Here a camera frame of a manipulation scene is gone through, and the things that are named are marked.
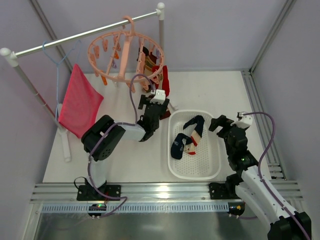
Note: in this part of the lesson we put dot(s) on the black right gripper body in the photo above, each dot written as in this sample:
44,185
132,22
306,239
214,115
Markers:
227,127

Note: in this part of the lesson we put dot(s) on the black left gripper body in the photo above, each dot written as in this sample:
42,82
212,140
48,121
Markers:
153,105

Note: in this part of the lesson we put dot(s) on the navy sock red toe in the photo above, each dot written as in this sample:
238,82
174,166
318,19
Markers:
197,133

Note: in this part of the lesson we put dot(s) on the navy patterned sock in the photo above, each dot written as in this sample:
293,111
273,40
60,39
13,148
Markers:
182,144

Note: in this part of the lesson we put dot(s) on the beige striped sock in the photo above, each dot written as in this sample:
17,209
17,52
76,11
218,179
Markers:
170,108

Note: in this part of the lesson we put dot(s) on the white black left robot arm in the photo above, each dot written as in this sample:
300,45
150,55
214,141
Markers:
102,138

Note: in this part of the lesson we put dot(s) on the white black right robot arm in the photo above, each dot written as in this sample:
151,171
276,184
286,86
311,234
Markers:
248,183

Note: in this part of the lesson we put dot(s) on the dark striped sock on hanger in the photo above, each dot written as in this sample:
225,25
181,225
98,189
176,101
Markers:
146,62

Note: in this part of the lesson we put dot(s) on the pink round clip hanger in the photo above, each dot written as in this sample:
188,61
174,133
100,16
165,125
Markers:
124,46

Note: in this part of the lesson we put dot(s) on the white perforated plastic basket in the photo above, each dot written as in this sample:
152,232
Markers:
205,165

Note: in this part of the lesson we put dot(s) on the pink cloth towel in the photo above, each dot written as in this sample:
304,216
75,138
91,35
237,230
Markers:
80,104

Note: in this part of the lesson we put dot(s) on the white metal clothes rack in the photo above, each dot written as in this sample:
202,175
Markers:
12,58

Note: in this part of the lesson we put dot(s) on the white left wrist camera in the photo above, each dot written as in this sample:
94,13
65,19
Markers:
158,96

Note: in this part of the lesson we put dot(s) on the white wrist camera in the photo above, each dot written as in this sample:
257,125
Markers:
244,120
158,96

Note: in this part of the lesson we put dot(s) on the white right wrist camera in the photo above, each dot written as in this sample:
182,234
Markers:
244,120

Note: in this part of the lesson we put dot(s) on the aluminium rail frame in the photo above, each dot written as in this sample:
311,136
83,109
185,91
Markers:
142,168

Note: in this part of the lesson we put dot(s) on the white cable duct strip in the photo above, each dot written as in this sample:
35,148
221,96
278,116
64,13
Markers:
136,207

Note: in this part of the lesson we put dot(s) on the light blue wire hanger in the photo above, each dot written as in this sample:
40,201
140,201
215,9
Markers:
57,64

